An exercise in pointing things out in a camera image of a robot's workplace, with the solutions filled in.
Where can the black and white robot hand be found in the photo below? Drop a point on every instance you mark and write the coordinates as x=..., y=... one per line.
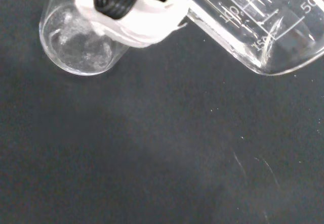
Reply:
x=141, y=29

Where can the large clear glass beaker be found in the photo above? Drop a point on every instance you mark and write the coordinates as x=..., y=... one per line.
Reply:
x=76, y=54

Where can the black bench cloth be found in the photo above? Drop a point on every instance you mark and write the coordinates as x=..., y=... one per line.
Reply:
x=152, y=145

